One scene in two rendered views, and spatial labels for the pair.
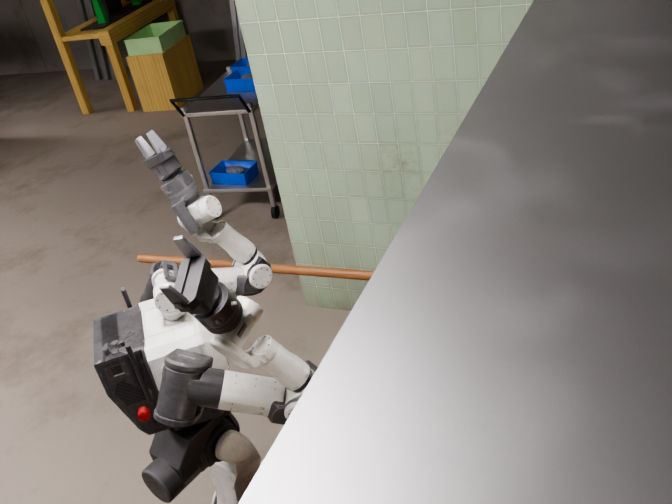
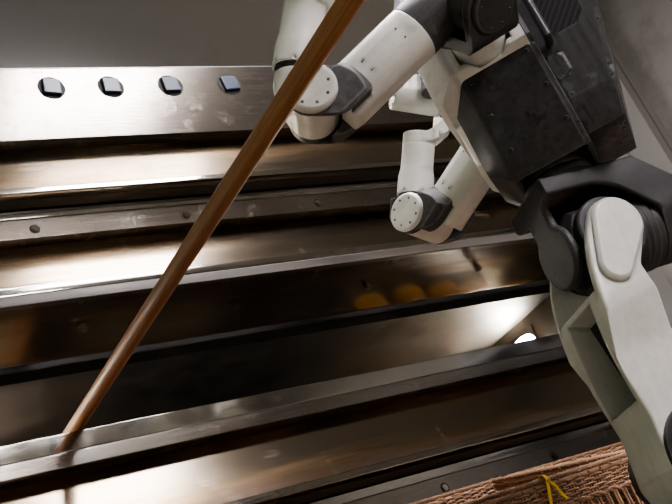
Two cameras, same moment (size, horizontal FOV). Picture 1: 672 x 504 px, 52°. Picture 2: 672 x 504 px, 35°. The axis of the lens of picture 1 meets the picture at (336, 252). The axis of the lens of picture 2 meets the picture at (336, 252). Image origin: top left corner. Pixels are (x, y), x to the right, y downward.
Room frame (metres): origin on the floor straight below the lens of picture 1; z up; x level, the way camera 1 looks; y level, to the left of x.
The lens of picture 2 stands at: (3.05, 0.79, 0.44)
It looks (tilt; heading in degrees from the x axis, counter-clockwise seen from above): 23 degrees up; 205
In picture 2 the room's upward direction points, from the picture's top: 24 degrees counter-clockwise
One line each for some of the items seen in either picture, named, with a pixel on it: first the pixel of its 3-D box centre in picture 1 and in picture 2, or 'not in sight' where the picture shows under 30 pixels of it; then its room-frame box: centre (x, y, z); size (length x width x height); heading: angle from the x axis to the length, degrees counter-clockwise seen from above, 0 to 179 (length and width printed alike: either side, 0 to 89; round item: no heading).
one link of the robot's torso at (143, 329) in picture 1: (167, 361); (532, 87); (1.43, 0.49, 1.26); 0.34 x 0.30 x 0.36; 12
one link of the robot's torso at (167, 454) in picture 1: (190, 444); (620, 222); (1.39, 0.50, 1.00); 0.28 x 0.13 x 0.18; 137
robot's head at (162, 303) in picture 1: (167, 293); not in sight; (1.44, 0.43, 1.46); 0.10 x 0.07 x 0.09; 12
